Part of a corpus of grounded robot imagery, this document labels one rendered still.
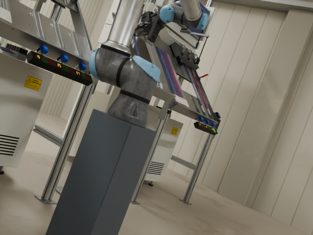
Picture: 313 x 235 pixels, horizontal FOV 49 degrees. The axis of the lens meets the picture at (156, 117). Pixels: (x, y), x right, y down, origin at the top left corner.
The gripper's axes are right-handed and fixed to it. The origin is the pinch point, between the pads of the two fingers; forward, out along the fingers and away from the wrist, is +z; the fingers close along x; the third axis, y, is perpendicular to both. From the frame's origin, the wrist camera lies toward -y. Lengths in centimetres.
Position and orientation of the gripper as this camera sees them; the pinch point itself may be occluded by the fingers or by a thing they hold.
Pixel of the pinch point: (133, 35)
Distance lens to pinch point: 191.1
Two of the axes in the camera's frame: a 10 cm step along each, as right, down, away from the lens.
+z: -8.0, 2.3, 5.6
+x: -6.0, -2.3, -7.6
